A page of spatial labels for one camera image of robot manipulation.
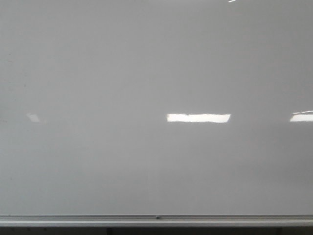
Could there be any white whiteboard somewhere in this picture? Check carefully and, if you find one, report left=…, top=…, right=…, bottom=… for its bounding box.
left=0, top=0, right=313, bottom=215

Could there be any grey aluminium marker tray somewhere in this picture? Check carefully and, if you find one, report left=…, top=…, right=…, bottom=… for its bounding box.
left=0, top=215, right=313, bottom=228

